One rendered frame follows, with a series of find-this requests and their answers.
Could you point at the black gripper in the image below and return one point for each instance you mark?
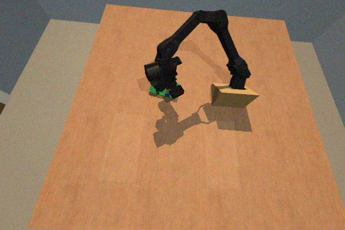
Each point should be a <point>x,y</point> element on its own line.
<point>175,91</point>

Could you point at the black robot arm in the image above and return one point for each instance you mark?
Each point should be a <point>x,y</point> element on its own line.
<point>218,22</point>

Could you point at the green circuit board with knobs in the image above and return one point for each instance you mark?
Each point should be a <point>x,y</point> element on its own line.
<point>164,93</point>

